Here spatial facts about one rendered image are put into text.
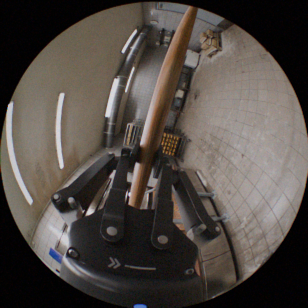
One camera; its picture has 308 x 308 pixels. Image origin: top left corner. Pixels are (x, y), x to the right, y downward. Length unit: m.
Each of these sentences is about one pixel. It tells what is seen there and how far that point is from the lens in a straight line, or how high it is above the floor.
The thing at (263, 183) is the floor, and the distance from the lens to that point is 1.28.
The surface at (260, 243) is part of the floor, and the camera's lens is 1.33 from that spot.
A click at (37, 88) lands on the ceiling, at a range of 1.53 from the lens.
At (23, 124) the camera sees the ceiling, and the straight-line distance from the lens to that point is 1.47.
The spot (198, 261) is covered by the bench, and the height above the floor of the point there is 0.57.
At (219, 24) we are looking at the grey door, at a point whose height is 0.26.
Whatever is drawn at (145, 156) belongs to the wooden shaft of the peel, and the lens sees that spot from 0.16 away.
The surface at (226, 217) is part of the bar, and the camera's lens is 1.54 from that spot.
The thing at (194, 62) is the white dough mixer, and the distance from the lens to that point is 4.97.
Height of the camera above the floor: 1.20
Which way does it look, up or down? 6 degrees down
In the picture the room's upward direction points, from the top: 77 degrees counter-clockwise
